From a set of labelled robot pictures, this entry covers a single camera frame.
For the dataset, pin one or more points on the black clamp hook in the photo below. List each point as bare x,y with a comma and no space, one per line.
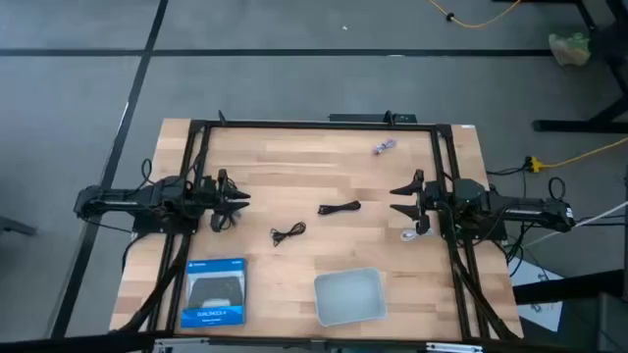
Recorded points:
388,116
222,116

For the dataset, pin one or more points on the black floor bar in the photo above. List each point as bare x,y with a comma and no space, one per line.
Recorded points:
569,287

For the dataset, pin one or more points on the grey plastic bin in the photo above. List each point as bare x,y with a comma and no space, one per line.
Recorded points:
349,296

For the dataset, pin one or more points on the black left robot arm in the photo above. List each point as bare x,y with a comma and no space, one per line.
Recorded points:
122,202

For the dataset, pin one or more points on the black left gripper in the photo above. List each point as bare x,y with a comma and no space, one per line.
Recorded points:
213,193

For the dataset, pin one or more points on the black table stand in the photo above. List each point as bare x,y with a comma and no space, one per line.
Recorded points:
579,126

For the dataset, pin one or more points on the plastic bag covered box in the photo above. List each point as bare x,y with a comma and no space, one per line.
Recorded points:
569,49

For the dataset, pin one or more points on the black aluminium table frame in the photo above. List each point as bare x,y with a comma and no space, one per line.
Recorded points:
319,124

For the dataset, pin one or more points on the blue game controller box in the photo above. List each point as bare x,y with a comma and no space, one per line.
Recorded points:
214,292

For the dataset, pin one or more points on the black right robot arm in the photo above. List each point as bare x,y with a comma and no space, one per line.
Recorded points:
520,211

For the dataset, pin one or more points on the white sheet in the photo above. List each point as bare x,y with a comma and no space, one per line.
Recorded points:
537,304

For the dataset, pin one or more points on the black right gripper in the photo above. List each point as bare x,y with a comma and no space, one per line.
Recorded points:
426,201

